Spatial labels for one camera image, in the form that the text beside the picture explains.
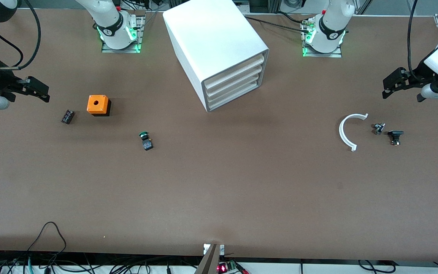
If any green push button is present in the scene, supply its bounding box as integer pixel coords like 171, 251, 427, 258
139, 132, 154, 151

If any white drawer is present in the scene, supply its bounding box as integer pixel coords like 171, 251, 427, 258
207, 81, 260, 110
204, 54, 265, 90
205, 64, 262, 97
206, 73, 260, 104

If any orange button box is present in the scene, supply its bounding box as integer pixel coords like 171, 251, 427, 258
87, 95, 111, 117

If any white drawer cabinet housing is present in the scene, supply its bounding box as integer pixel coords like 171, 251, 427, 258
162, 0, 270, 113

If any white curved plastic arc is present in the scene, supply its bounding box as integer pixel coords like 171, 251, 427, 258
339, 113, 369, 152

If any circuit board with red light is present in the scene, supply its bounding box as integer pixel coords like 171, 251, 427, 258
217, 260, 250, 274

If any small black switch part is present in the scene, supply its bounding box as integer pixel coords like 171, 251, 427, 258
388, 130, 405, 146

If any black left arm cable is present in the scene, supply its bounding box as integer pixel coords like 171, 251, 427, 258
407, 0, 419, 81

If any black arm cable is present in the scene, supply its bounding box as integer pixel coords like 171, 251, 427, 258
407, 0, 419, 81
0, 0, 42, 71

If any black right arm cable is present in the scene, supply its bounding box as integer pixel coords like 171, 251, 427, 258
0, 0, 42, 71

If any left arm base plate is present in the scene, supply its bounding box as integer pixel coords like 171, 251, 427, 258
302, 19, 343, 58

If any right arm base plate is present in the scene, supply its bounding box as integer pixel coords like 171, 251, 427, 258
101, 14, 146, 54

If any black braided base cable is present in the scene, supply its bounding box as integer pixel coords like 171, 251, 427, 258
244, 15, 311, 31

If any black looped table-edge cable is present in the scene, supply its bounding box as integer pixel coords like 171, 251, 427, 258
26, 221, 67, 263

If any black curled cable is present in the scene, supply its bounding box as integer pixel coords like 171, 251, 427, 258
357, 260, 397, 274

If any front camera mount bracket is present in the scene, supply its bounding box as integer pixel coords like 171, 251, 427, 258
194, 243, 225, 274

